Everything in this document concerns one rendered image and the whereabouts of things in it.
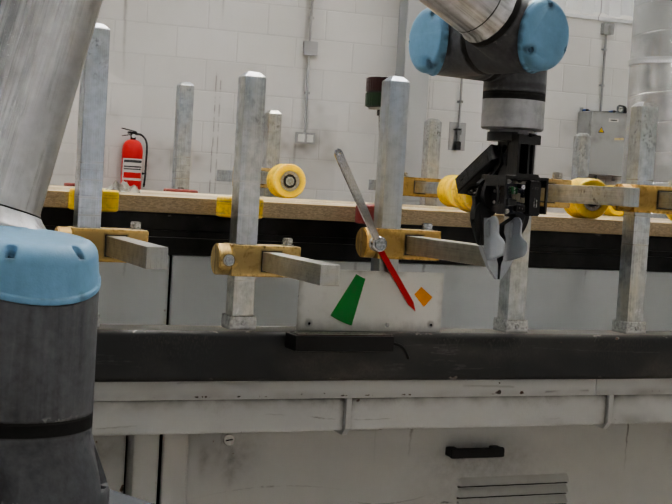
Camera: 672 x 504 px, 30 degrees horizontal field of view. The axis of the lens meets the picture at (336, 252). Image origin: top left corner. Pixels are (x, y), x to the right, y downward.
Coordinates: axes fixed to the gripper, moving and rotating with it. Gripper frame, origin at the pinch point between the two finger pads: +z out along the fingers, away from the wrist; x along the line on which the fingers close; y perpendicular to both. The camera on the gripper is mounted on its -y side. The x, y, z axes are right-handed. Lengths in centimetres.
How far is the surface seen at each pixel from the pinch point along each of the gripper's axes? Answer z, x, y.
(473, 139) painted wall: -54, 389, -713
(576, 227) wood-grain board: -6, 46, -48
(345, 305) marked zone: 8.4, -11.8, -26.9
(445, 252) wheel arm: -1.6, -1.6, -12.9
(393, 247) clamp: -1.4, -3.8, -26.9
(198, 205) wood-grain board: -6, -31, -48
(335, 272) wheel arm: 1.2, -24.3, -2.6
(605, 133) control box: -66, 491, -683
